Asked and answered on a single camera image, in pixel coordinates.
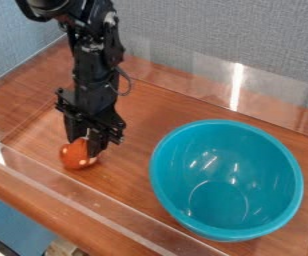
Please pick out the clear acrylic barrier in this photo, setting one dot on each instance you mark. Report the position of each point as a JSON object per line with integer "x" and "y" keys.
{"x": 34, "y": 185}
{"x": 253, "y": 92}
{"x": 29, "y": 86}

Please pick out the clear acrylic back barrier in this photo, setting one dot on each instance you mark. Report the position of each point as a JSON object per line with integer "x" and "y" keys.
{"x": 253, "y": 92}

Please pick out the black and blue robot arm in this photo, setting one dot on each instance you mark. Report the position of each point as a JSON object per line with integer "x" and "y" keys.
{"x": 90, "y": 24}

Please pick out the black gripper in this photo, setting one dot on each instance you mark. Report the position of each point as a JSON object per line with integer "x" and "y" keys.
{"x": 89, "y": 104}

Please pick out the plush mushroom brown cap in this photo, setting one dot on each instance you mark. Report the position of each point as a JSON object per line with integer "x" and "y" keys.
{"x": 74, "y": 155}

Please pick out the clear acrylic front barrier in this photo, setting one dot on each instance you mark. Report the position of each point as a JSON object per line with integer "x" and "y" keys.
{"x": 34, "y": 185}

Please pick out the blue plastic bowl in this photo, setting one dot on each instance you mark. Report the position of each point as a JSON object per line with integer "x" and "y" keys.
{"x": 227, "y": 179}

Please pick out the clear acrylic left barrier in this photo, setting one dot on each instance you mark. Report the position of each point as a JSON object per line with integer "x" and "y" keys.
{"x": 29, "y": 86}

